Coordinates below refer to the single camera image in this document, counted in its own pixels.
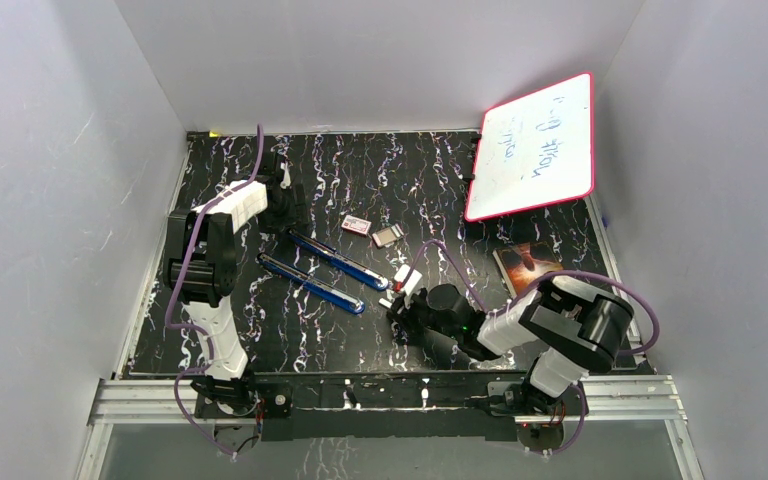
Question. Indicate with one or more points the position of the blue stapler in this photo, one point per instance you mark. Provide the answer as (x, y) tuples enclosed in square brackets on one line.
[(339, 261), (313, 285)]

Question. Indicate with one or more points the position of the dark brown book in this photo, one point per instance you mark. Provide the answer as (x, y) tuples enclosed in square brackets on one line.
[(521, 264)]

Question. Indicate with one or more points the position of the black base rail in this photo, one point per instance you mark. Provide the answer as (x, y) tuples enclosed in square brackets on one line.
[(493, 405)]

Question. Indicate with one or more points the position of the red white staple box sleeve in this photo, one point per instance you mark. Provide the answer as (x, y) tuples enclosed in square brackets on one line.
[(356, 225)]

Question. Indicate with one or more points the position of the pink framed whiteboard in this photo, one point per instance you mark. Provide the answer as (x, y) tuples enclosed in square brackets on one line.
[(535, 151)]

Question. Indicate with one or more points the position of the staple box tray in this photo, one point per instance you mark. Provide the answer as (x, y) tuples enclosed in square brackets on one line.
[(387, 236)]

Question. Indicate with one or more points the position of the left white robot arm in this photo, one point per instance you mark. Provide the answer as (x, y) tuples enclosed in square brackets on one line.
[(201, 252)]

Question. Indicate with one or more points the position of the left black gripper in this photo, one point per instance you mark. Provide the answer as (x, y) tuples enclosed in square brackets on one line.
[(297, 197)]

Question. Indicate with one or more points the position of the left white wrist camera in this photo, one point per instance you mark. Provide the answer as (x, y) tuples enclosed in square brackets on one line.
[(286, 180)]

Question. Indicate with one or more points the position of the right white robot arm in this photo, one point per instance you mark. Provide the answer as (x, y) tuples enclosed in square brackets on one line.
[(582, 325)]

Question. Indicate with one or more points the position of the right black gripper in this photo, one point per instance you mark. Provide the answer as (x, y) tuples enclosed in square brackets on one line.
[(403, 312)]

